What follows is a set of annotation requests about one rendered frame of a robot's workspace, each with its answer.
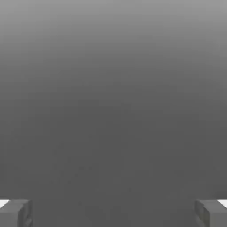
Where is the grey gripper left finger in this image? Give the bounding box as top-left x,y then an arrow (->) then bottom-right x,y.
0,198 -> 34,227

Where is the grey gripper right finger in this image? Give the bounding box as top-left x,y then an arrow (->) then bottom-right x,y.
194,199 -> 227,227

